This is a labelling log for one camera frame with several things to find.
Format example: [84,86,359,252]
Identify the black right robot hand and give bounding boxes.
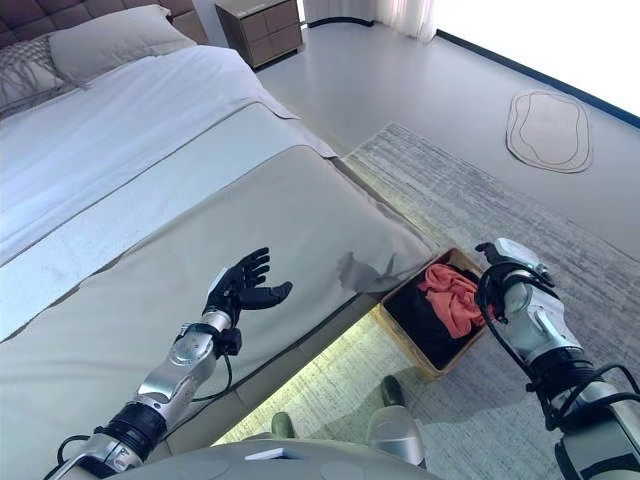
[474,238,554,284]

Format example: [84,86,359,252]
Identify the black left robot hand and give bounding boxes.
[202,247,294,321]

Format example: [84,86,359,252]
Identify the orange garment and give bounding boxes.
[417,263,489,340]

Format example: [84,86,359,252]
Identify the navy black garment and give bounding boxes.
[387,267,486,371]

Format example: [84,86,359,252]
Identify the white bed with pillows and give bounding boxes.
[0,144,441,476]

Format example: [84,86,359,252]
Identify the brown wicker basket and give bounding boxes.
[378,247,494,380]

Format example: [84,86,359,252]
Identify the light grey bed sheet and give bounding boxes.
[0,102,341,341]

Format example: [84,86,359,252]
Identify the grey striped rug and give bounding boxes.
[209,122,640,480]

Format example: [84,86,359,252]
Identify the small cream floor mat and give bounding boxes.
[505,88,595,175]

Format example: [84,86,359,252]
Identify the grey robot torso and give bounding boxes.
[107,439,441,480]

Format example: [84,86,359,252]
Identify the silver right robot leg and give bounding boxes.
[367,374,426,469]

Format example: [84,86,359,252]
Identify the white duvet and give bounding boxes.
[0,44,301,266]

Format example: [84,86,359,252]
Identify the black framed glass window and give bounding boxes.
[434,0,640,121]

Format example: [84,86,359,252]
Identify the brown wooden nightstand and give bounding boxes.
[214,0,305,70]

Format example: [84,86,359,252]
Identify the white sheer curtain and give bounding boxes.
[299,0,439,44]

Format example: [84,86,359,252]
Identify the large beige pillow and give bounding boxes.
[47,4,199,86]

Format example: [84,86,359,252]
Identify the grey patterned cushion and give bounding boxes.
[0,37,76,119]

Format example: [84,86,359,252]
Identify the tufted brown headboard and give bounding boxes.
[0,0,209,49]

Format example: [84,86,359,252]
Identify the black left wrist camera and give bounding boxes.
[220,328,245,356]

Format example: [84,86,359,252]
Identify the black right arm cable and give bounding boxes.
[473,264,640,431]

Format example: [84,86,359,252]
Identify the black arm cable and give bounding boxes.
[54,352,234,466]
[473,264,640,431]

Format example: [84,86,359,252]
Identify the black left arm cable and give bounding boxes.
[54,352,234,466]

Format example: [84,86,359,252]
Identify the bed with upholstered frame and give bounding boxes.
[0,44,441,476]

